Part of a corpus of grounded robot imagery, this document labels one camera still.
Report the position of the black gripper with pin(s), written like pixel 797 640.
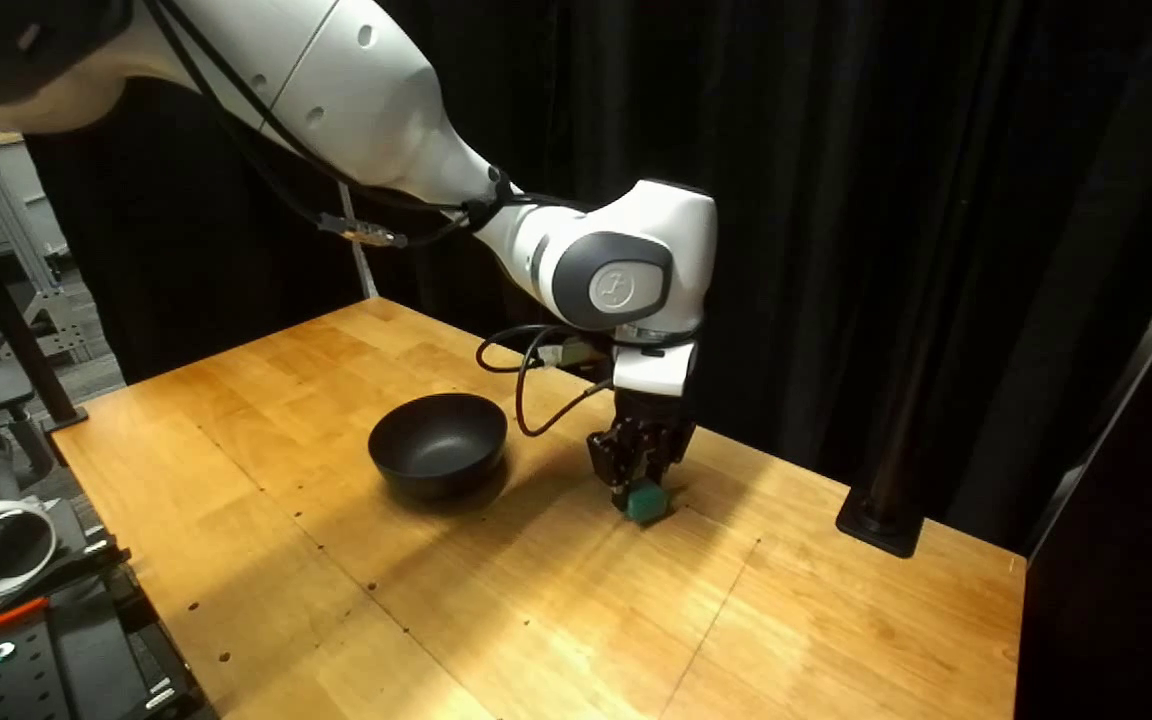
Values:
pixel 655 416

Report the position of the green block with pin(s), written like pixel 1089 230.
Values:
pixel 649 506

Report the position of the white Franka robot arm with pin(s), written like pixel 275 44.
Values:
pixel 363 94

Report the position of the black bowl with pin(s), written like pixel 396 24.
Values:
pixel 436 447

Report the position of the black stand pole with base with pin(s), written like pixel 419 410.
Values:
pixel 883 515

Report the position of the black curtain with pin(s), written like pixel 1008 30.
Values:
pixel 870 174

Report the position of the black cabinet with silver edge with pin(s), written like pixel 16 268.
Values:
pixel 1120 535

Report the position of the black pegboard cart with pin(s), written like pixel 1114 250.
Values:
pixel 58 652

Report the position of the black slanted tripod leg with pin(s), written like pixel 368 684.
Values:
pixel 16 334

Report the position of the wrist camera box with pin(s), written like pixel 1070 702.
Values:
pixel 585 355

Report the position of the grey metal frame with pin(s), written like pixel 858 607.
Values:
pixel 2 227

